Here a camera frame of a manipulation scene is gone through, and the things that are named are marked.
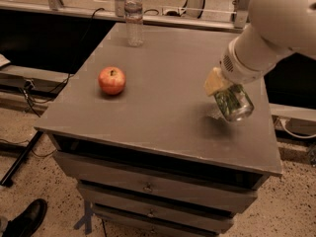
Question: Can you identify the black metal stand leg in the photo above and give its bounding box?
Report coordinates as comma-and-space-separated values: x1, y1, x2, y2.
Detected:
0, 131, 42, 188

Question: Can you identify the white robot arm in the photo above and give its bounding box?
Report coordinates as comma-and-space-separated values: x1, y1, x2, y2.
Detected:
204, 0, 316, 96

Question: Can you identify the black cable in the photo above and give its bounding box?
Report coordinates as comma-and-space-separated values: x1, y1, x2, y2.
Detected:
19, 7, 106, 119

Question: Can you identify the clear plastic water bottle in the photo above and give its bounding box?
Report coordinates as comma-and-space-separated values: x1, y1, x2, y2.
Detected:
124, 0, 144, 46

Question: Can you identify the red apple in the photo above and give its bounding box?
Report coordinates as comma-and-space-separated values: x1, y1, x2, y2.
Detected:
98, 67, 126, 96

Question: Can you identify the grey drawer cabinet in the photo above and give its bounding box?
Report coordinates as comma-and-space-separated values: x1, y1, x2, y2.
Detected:
36, 24, 281, 237

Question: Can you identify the green soda can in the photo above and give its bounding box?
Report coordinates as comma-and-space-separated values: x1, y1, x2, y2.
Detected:
214, 85, 254, 121

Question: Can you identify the white cable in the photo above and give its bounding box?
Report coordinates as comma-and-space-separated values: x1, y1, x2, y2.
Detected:
278, 117, 316, 140

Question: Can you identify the black leather shoe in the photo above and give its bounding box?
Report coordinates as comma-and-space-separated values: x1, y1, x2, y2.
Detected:
0, 198, 47, 237

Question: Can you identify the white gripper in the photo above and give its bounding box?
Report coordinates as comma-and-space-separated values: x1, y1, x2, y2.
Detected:
203, 37, 277, 96

